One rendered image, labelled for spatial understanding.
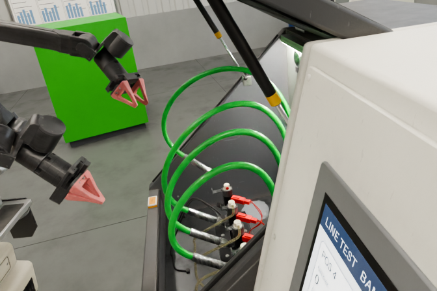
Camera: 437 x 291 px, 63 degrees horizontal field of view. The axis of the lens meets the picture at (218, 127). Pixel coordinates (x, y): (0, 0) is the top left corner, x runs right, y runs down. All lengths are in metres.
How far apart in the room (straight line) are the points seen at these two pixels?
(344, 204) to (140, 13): 7.01
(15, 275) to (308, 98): 1.21
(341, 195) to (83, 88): 3.89
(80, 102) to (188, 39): 3.70
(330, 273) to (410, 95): 0.20
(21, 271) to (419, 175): 1.34
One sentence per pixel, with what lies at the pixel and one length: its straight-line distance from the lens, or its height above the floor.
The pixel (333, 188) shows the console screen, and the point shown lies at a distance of 0.40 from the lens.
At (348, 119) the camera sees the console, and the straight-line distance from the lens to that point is 0.38.
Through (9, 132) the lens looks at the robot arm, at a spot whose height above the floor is 1.40.
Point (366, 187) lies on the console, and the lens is 0.35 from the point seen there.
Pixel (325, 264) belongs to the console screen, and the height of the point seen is 1.36.
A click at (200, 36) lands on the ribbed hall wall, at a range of 7.46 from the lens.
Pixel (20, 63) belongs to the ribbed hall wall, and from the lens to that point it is 7.63.
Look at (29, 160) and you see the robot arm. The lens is 0.85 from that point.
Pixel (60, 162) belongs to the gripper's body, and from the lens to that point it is 0.85.
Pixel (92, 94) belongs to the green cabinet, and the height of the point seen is 0.56.
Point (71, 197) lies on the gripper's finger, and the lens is 0.85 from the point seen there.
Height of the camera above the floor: 1.65
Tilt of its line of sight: 24 degrees down
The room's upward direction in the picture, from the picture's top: 8 degrees counter-clockwise
